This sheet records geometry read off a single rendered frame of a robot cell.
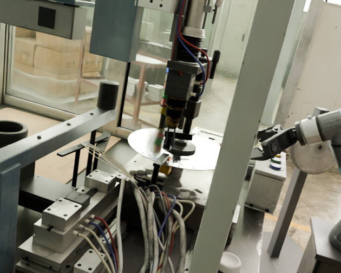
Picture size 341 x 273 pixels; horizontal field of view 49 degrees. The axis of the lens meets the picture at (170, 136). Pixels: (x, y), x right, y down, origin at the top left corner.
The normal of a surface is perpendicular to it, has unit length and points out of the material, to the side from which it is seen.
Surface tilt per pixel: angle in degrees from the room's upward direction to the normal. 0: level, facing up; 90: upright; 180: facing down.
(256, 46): 90
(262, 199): 90
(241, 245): 0
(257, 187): 90
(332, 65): 90
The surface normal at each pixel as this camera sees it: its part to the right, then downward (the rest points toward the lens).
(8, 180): 0.94, 0.27
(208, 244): -0.28, 0.26
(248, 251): 0.19, -0.93
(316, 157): 0.25, 0.30
